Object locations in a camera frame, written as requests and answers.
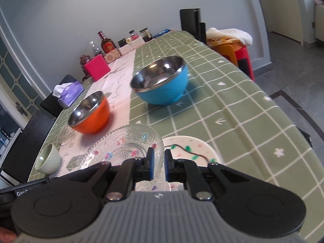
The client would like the person's left hand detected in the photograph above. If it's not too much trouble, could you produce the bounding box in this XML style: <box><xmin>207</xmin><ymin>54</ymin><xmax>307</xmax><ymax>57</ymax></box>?
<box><xmin>0</xmin><ymin>227</ymin><xmax>17</xmax><ymax>242</ymax></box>

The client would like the blue steel-lined bowl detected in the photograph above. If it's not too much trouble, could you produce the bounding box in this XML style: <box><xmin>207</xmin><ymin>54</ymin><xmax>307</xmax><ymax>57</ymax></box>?
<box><xmin>130</xmin><ymin>56</ymin><xmax>189</xmax><ymax>106</ymax></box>

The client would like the small clear glass dish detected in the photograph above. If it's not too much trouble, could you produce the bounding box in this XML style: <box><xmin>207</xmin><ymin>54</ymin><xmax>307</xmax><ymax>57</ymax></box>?
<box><xmin>57</xmin><ymin>125</ymin><xmax>77</xmax><ymax>145</ymax></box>

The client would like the white floral ceramic plate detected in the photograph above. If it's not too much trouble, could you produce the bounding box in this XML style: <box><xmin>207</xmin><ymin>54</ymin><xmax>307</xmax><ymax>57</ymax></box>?
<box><xmin>162</xmin><ymin>136</ymin><xmax>224</xmax><ymax>169</ymax></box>

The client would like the cream door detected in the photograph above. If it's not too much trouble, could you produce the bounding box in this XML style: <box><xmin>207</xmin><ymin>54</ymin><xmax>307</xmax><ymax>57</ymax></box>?
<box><xmin>254</xmin><ymin>0</ymin><xmax>304</xmax><ymax>46</ymax></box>

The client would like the black chair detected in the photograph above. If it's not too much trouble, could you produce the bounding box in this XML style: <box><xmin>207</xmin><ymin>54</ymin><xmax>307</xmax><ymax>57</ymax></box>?
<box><xmin>180</xmin><ymin>8</ymin><xmax>207</xmax><ymax>44</ymax></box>
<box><xmin>40</xmin><ymin>75</ymin><xmax>77</xmax><ymax>118</ymax></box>
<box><xmin>0</xmin><ymin>110</ymin><xmax>55</xmax><ymax>186</ymax></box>

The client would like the blue flat packet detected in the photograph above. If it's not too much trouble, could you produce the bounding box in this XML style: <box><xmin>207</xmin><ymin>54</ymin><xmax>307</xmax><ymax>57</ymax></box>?
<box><xmin>153</xmin><ymin>29</ymin><xmax>173</xmax><ymax>38</ymax></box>

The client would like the clear patterned glass plate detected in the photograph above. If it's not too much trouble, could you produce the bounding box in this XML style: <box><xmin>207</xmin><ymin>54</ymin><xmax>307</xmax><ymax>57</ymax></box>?
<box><xmin>84</xmin><ymin>124</ymin><xmax>165</xmax><ymax>191</ymax></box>

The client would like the clear glass bottle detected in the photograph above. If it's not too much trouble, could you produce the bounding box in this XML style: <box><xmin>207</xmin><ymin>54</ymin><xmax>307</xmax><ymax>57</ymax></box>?
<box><xmin>89</xmin><ymin>41</ymin><xmax>103</xmax><ymax>56</ymax></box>

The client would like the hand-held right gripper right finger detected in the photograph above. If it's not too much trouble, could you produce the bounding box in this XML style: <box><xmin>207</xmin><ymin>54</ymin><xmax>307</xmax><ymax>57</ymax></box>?
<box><xmin>164</xmin><ymin>149</ymin><xmax>256</xmax><ymax>201</ymax></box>

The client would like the white towel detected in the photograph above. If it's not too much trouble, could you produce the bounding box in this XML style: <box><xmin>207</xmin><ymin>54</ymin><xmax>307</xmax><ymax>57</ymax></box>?
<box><xmin>206</xmin><ymin>27</ymin><xmax>253</xmax><ymax>47</ymax></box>

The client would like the brown liquor bottle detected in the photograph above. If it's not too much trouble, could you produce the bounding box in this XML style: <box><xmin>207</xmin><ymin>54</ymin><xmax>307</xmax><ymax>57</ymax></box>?
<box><xmin>97</xmin><ymin>31</ymin><xmax>117</xmax><ymax>55</ymax></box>

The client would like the pink deer-print table runner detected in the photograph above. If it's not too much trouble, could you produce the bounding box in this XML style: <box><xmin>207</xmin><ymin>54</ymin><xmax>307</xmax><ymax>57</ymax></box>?
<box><xmin>57</xmin><ymin>48</ymin><xmax>167</xmax><ymax>191</ymax></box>

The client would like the orange plastic stool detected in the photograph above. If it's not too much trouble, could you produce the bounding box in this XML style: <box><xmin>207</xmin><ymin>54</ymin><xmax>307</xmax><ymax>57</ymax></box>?
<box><xmin>206</xmin><ymin>38</ymin><xmax>240</xmax><ymax>67</ymax></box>

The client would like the white holder box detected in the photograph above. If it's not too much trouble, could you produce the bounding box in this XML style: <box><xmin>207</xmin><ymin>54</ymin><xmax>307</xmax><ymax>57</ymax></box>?
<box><xmin>118</xmin><ymin>44</ymin><xmax>133</xmax><ymax>55</ymax></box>
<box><xmin>130</xmin><ymin>36</ymin><xmax>145</xmax><ymax>50</ymax></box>

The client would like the small green ceramic bowl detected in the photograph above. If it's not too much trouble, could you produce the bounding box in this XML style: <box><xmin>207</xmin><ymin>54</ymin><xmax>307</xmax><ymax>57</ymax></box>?
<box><xmin>35</xmin><ymin>143</ymin><xmax>62</xmax><ymax>175</ymax></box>

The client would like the red plastic stool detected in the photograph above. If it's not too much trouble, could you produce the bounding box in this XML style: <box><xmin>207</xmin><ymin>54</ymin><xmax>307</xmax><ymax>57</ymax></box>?
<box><xmin>234</xmin><ymin>46</ymin><xmax>255</xmax><ymax>82</ymax></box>

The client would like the glass-paned cabinet door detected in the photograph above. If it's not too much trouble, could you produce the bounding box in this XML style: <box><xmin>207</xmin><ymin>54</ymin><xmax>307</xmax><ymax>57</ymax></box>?
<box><xmin>0</xmin><ymin>34</ymin><xmax>49</xmax><ymax>118</ymax></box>

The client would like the purple tissue pack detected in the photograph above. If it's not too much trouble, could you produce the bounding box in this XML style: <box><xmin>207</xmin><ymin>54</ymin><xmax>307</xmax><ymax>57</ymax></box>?
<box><xmin>52</xmin><ymin>81</ymin><xmax>84</xmax><ymax>108</ymax></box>

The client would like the glass jar with dark contents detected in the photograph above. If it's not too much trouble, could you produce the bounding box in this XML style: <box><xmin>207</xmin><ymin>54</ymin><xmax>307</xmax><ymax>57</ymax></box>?
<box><xmin>139</xmin><ymin>28</ymin><xmax>153</xmax><ymax>43</ymax></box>

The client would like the red cube box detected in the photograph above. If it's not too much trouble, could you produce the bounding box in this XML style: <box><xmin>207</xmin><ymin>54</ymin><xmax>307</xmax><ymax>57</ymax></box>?
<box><xmin>84</xmin><ymin>55</ymin><xmax>111</xmax><ymax>82</ymax></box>

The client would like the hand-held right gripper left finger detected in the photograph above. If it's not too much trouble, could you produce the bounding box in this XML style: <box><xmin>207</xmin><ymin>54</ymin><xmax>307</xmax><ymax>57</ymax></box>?
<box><xmin>65</xmin><ymin>147</ymin><xmax>155</xmax><ymax>202</ymax></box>

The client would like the beige sofa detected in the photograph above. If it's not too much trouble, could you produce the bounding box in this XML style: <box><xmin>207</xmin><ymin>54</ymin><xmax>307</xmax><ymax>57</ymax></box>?
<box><xmin>313</xmin><ymin>0</ymin><xmax>324</xmax><ymax>44</ymax></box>

